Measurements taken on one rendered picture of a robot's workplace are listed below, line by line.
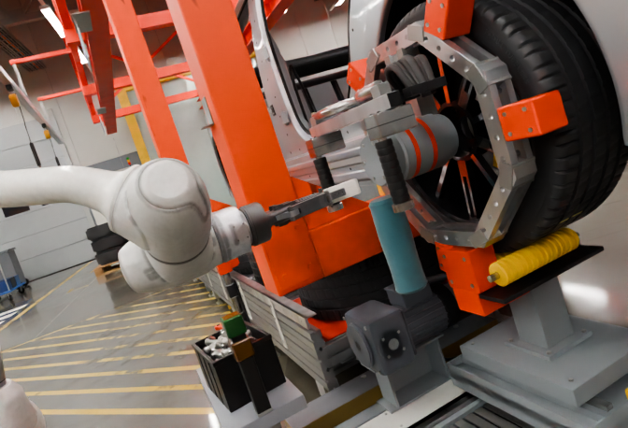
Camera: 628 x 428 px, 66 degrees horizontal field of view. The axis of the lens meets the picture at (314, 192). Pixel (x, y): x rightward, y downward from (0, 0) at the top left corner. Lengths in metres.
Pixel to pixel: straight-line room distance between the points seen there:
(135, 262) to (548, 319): 1.05
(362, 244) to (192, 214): 1.04
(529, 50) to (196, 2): 0.96
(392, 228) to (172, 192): 0.76
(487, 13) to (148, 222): 0.80
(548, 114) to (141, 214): 0.72
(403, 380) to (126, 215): 1.26
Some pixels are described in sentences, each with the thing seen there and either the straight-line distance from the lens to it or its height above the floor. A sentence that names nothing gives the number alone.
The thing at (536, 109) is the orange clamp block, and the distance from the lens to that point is 0.98.
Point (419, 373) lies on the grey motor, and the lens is 1.77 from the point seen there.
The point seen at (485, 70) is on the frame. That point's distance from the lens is 1.04.
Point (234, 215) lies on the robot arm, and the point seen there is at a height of 0.86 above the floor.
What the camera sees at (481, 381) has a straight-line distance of 1.54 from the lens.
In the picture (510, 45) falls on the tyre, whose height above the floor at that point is 1.00.
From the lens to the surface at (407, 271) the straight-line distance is 1.32.
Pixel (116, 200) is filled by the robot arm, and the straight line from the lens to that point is 0.70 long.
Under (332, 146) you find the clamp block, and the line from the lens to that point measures 1.29.
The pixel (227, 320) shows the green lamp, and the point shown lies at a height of 0.66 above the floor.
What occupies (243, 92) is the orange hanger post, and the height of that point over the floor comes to 1.16.
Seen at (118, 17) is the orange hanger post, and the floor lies 2.14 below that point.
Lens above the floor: 0.92
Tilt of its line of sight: 5 degrees down
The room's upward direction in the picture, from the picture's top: 18 degrees counter-clockwise
